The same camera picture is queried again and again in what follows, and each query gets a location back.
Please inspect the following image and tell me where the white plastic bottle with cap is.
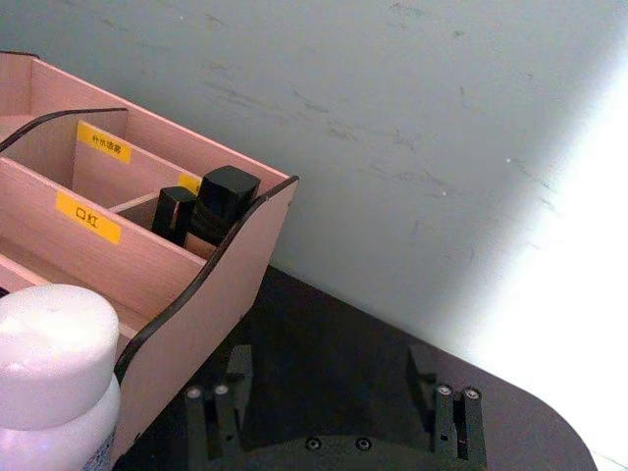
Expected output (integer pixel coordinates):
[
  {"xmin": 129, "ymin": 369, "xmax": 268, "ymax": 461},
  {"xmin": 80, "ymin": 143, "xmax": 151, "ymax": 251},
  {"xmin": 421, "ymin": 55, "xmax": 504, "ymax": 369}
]
[{"xmin": 0, "ymin": 284, "xmax": 123, "ymax": 471}]

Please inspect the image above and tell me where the slim black lipstick tube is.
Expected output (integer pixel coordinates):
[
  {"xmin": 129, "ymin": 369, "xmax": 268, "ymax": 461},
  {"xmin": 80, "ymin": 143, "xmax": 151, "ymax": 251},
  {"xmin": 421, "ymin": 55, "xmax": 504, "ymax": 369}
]
[{"xmin": 150, "ymin": 185, "xmax": 199, "ymax": 248}]

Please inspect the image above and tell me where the light wooden organizer box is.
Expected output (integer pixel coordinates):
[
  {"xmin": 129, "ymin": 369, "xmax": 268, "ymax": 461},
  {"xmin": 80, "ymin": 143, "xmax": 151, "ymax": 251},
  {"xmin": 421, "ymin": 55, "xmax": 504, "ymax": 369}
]
[{"xmin": 0, "ymin": 51, "xmax": 300, "ymax": 468}]

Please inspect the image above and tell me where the wide black square-capped tube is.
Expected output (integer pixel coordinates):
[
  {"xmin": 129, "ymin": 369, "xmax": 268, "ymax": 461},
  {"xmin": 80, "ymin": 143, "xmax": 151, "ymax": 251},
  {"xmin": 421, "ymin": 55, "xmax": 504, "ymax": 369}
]
[{"xmin": 187, "ymin": 165, "xmax": 262, "ymax": 246}]

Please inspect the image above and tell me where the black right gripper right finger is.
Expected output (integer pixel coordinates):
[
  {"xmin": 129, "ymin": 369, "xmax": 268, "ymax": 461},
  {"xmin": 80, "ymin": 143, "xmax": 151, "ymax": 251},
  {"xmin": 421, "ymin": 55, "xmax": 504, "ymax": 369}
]
[{"xmin": 405, "ymin": 343, "xmax": 488, "ymax": 462}]

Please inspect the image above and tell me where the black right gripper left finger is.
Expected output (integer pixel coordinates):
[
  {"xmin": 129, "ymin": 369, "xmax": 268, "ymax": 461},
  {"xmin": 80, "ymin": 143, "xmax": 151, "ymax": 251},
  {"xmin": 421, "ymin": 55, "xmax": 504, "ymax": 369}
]
[{"xmin": 183, "ymin": 343, "xmax": 254, "ymax": 461}]

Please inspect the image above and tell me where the black table cloth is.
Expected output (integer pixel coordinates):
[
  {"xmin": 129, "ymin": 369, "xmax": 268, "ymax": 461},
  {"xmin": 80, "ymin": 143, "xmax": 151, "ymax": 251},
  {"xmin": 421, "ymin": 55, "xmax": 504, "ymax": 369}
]
[{"xmin": 111, "ymin": 264, "xmax": 601, "ymax": 471}]

